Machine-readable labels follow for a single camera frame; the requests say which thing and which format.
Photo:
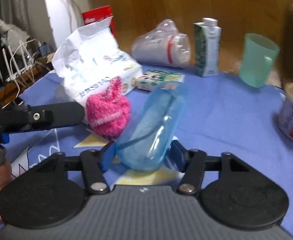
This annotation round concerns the blue transparent plastic pouch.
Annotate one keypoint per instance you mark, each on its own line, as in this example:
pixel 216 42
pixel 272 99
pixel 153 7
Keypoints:
pixel 143 144

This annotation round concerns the crumpled clear plastic bag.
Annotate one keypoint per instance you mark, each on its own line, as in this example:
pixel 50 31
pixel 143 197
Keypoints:
pixel 163 46

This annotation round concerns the white green drink carton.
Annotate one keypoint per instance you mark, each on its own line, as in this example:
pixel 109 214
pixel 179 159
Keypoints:
pixel 207 46

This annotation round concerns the pink fluffy knitted sponge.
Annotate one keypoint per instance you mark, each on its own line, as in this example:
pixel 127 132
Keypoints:
pixel 109 112

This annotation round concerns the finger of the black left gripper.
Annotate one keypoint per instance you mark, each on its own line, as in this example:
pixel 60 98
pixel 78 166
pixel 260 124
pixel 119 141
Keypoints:
pixel 57 115

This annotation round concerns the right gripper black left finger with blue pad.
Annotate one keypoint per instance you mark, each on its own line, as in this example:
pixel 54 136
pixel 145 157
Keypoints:
pixel 91 163

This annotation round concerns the red box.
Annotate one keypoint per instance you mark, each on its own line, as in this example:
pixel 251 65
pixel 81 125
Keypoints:
pixel 97 15

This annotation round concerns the green plastic cup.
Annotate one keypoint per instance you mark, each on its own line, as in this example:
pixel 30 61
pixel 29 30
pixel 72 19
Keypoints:
pixel 259 56

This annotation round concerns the white tissue pack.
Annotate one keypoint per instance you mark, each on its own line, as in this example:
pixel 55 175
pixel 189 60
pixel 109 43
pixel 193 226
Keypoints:
pixel 88 59

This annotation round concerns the green printed flat pack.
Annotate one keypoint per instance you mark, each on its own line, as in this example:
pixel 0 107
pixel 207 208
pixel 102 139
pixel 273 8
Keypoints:
pixel 152 78

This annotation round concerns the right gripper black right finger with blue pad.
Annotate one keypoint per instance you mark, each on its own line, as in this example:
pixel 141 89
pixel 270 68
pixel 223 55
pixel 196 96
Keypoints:
pixel 194 163

